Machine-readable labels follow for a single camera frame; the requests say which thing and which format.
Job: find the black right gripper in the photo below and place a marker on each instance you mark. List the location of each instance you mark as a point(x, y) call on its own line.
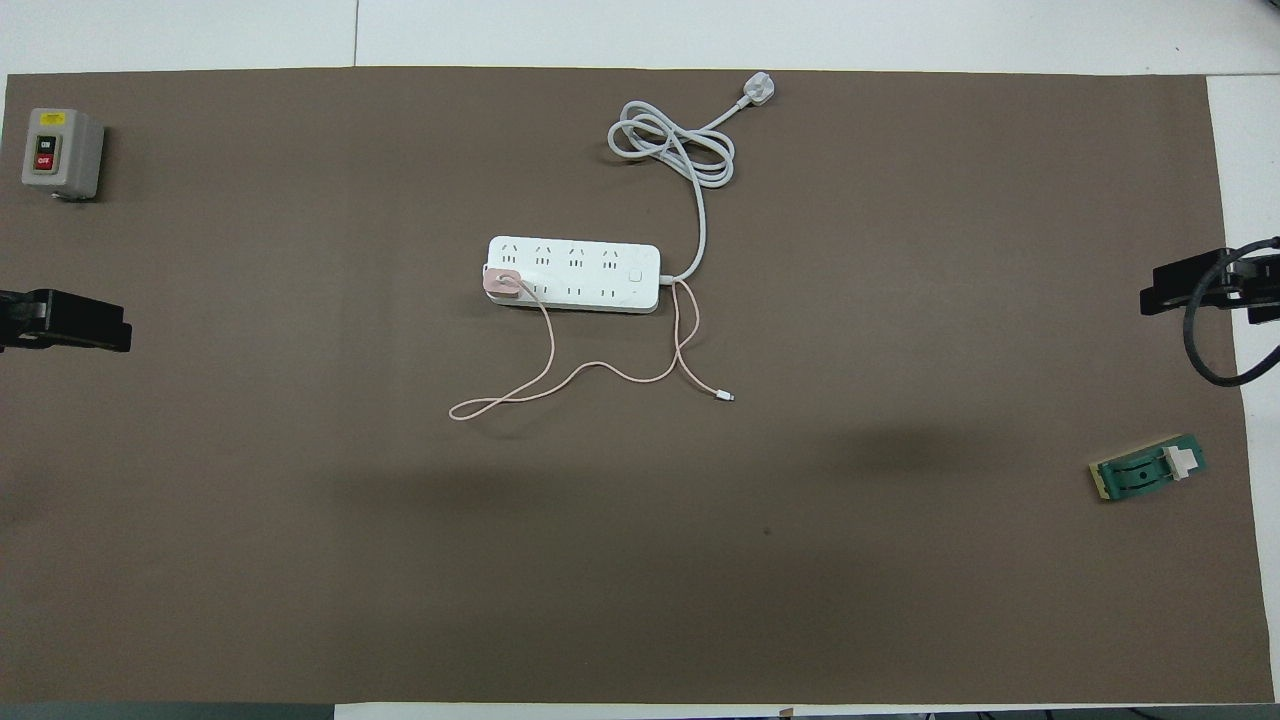
point(1260, 285)

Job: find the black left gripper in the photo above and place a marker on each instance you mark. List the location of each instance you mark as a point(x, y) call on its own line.
point(14, 320)

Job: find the pink charger plug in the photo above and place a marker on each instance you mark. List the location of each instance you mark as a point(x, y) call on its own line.
point(502, 281)

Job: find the white power strip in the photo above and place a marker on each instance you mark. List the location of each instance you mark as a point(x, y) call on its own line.
point(590, 275)

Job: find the brown table mat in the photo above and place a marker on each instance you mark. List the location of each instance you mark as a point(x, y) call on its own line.
point(700, 550)

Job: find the grey on-off switch box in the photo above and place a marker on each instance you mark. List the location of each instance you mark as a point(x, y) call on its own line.
point(65, 155)

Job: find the green knife switch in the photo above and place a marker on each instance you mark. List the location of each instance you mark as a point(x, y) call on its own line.
point(1140, 472)

